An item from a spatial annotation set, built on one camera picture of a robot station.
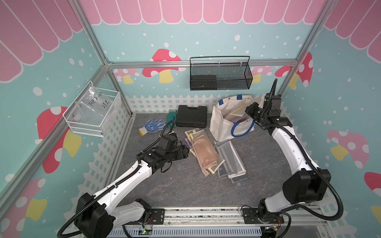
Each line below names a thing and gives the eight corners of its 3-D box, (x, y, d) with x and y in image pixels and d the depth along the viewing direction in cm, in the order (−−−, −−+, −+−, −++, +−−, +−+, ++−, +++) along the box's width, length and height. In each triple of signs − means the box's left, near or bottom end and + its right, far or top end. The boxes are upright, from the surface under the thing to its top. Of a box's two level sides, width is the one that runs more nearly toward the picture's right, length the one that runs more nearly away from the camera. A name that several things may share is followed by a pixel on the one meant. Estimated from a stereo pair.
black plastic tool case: (176, 128, 113) (176, 123, 108) (178, 110, 125) (178, 105, 121) (207, 128, 113) (207, 123, 108) (205, 110, 125) (206, 105, 121)
